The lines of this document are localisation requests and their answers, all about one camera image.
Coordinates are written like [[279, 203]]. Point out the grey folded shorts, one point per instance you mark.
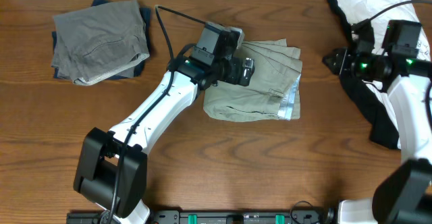
[[99, 42]]

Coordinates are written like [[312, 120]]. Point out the khaki green shorts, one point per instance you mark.
[[273, 92]]

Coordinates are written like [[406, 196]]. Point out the navy folded garment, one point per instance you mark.
[[145, 13]]

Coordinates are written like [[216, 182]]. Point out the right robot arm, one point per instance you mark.
[[402, 197]]

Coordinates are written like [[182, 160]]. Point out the white printed t-shirt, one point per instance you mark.
[[359, 10]]

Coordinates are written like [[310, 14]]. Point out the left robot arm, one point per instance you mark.
[[112, 167]]

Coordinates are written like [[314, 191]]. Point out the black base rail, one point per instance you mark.
[[290, 217]]

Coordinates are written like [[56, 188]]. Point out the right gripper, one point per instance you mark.
[[343, 56]]

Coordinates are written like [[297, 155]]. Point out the black garment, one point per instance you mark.
[[383, 131]]

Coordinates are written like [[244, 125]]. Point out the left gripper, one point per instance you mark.
[[233, 76]]

